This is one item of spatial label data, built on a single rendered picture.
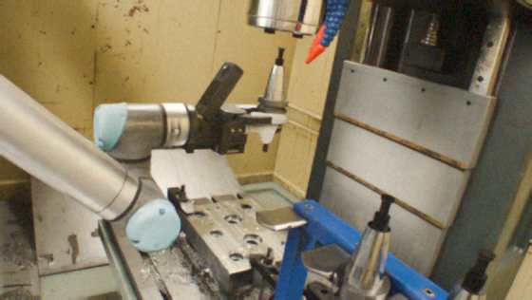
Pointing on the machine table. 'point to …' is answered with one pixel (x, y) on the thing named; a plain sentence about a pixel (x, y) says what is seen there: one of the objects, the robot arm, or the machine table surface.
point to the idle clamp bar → (318, 290)
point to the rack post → (303, 241)
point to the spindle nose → (287, 15)
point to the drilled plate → (222, 266)
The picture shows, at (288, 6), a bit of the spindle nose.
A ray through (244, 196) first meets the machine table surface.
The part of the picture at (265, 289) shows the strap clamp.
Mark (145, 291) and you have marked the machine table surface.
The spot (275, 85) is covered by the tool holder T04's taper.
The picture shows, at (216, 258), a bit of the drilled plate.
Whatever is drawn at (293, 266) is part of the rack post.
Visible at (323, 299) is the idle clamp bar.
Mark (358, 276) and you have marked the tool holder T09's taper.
